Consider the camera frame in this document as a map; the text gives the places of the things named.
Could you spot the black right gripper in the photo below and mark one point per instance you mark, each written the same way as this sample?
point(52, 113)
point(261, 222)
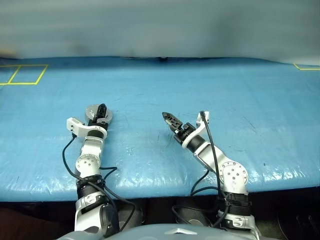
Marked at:
point(185, 132)

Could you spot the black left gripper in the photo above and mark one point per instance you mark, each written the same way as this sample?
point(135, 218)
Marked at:
point(97, 121)

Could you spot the silver motor lid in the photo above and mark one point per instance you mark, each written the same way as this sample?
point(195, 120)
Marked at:
point(91, 111)

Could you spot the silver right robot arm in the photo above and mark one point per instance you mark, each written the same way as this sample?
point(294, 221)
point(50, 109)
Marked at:
point(232, 175)

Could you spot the dark rounded shape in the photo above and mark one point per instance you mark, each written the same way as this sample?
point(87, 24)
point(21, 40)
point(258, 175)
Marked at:
point(192, 212)

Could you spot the grey robot torso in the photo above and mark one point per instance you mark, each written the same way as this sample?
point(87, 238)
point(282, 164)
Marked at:
point(150, 233)

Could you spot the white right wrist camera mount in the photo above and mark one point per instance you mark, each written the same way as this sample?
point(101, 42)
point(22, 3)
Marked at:
point(192, 136)

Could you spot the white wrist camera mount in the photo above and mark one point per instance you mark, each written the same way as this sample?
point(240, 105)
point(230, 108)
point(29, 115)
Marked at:
point(192, 136)
point(80, 128)

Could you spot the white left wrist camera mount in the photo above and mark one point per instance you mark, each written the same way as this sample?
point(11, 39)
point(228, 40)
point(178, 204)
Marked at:
point(80, 128)

